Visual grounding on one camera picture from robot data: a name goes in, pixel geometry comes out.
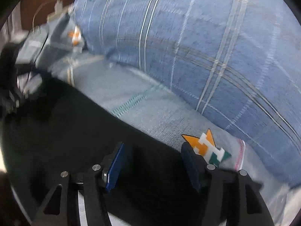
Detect black pants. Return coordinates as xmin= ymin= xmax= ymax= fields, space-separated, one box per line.
xmin=2 ymin=78 xmax=201 ymax=225

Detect grey star-patterned bed sheet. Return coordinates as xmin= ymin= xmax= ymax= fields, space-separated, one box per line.
xmin=17 ymin=13 xmax=300 ymax=225

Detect blue plaid pillow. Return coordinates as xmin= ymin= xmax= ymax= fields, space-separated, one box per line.
xmin=74 ymin=0 xmax=300 ymax=187

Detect dark red headboard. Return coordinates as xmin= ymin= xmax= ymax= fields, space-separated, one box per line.
xmin=20 ymin=0 xmax=74 ymax=31

